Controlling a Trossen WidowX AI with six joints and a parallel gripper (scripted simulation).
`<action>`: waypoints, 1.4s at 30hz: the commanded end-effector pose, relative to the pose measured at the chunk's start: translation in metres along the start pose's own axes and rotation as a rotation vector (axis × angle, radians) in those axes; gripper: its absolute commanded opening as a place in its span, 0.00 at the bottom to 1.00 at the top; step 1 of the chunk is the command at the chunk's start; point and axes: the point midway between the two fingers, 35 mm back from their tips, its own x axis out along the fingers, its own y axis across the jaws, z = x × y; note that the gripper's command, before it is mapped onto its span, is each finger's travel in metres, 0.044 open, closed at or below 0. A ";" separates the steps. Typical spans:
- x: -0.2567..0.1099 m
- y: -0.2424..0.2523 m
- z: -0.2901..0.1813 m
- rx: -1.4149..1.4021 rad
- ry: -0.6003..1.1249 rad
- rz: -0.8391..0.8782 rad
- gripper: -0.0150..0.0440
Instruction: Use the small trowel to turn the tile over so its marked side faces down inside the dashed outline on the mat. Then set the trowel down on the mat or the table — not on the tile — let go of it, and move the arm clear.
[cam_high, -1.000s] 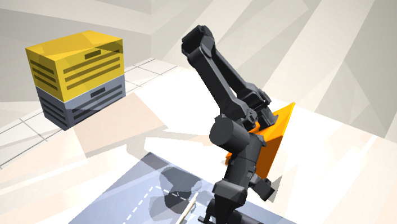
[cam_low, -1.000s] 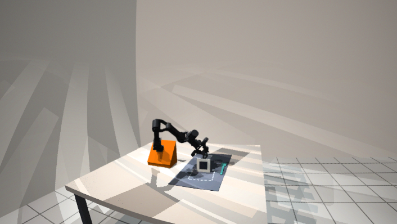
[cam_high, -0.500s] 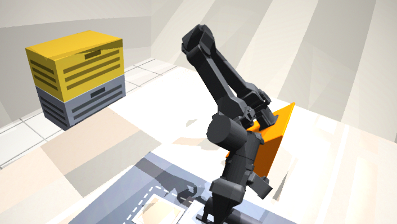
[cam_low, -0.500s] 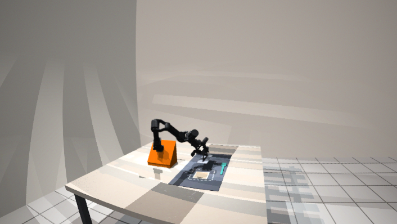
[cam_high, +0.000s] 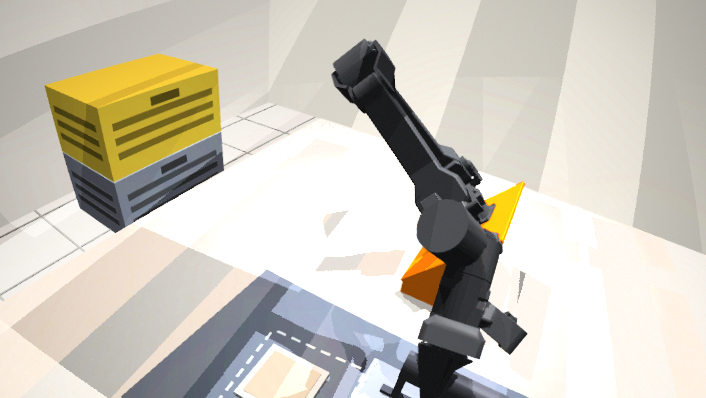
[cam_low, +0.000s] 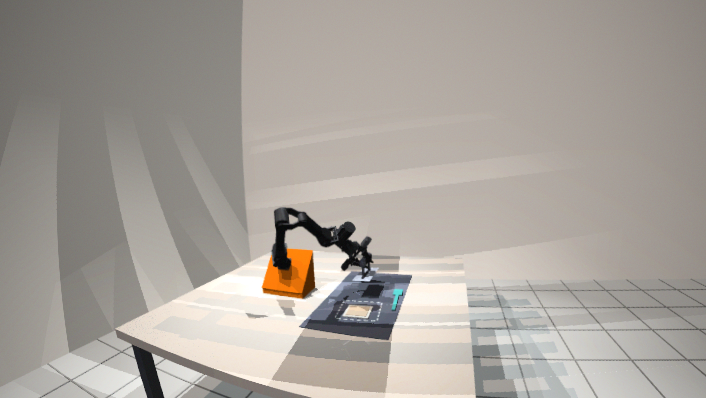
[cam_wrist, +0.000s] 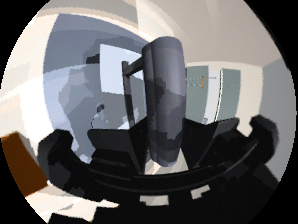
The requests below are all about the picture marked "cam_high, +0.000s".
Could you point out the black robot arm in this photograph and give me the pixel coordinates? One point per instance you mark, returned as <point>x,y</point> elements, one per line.
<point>451,207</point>

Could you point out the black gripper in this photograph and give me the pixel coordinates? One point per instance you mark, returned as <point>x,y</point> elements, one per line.
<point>449,337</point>

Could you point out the white square tile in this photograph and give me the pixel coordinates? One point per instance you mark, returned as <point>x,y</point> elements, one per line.
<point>281,374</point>

